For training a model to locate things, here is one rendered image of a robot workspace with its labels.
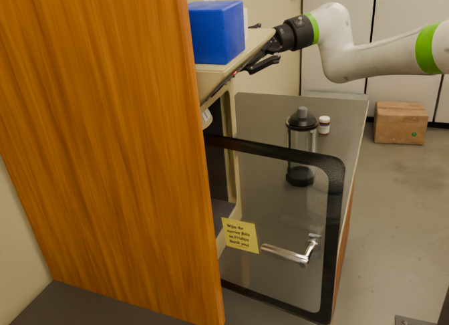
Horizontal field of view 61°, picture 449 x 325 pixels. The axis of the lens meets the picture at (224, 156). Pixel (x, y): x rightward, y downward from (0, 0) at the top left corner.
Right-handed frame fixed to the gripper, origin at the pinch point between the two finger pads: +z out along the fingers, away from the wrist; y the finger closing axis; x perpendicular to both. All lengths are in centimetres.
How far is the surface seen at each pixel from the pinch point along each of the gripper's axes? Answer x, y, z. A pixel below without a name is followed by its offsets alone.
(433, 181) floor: 178, 36, -161
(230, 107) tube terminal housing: -0.7, 15.9, 5.1
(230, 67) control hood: -32.8, 25.9, 11.2
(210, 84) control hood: -32.0, 27.3, 15.4
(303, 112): 18.0, 16.1, -21.3
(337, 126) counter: 61, 10, -53
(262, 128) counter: 66, -5, -24
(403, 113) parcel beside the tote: 193, -27, -187
